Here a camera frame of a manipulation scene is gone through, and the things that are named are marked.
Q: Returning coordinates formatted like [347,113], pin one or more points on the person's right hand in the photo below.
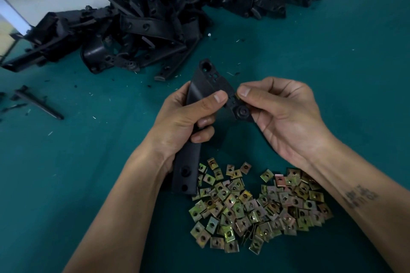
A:
[288,122]

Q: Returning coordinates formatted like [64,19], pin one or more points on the thin black plastic strip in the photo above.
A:
[38,103]

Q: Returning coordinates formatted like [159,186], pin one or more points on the person's left hand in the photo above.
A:
[176,129]

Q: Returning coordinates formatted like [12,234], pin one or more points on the person's right forearm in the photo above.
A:
[365,205]

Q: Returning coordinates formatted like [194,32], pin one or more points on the person's left forearm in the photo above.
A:
[109,225]

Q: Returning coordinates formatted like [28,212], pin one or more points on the green table cloth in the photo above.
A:
[346,58]

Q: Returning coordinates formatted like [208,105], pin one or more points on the white metal post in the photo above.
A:
[14,13]

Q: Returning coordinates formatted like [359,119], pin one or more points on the black plastic bracket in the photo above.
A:
[208,84]

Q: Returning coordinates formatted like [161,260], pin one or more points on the pile of black plastic brackets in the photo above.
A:
[154,13]

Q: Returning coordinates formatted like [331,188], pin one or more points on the pile of brass clip nuts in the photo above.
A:
[259,209]

